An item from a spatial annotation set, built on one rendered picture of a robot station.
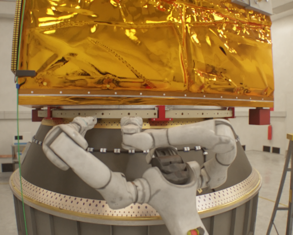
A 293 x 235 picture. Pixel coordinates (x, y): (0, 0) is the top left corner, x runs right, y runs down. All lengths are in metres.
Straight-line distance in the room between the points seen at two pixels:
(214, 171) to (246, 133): 9.25
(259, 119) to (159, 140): 1.40
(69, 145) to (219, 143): 0.48
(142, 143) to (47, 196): 0.82
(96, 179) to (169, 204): 0.33
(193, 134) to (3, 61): 6.43
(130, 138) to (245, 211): 1.13
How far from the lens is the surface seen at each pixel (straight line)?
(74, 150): 0.65
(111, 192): 0.78
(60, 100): 1.35
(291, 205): 2.12
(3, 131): 6.86
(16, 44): 1.47
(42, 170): 1.64
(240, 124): 9.99
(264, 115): 2.20
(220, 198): 1.49
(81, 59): 1.34
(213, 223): 1.47
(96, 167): 0.68
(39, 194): 1.57
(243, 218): 1.79
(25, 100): 1.35
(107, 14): 1.45
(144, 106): 1.45
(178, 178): 0.91
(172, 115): 1.45
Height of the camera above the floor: 1.71
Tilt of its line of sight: 2 degrees down
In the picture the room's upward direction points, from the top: straight up
